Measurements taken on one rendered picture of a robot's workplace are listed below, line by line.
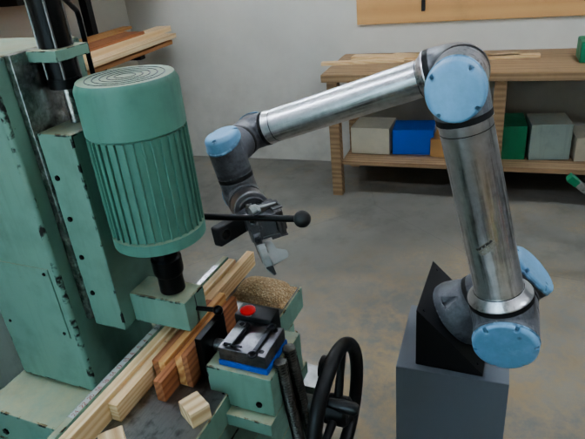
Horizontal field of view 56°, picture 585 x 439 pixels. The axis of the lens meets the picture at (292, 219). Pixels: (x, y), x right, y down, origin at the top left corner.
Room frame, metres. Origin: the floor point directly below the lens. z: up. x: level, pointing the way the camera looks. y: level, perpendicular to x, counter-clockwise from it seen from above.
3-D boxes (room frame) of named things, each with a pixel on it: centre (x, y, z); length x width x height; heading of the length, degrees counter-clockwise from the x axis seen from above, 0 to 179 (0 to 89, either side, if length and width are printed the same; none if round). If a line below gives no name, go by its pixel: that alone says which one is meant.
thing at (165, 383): (0.89, 0.23, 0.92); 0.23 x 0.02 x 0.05; 155
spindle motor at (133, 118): (0.95, 0.26, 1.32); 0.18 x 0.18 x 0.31
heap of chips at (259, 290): (1.10, 0.09, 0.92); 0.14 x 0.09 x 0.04; 65
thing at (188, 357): (0.90, 0.19, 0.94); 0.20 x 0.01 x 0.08; 155
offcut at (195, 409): (0.74, 0.21, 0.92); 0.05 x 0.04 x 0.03; 36
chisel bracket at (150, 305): (0.96, 0.27, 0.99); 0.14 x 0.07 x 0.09; 65
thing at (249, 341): (0.84, 0.09, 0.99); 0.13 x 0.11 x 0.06; 155
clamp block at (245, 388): (0.84, 0.10, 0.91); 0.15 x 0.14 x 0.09; 155
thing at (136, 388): (1.00, 0.24, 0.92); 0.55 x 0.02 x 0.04; 155
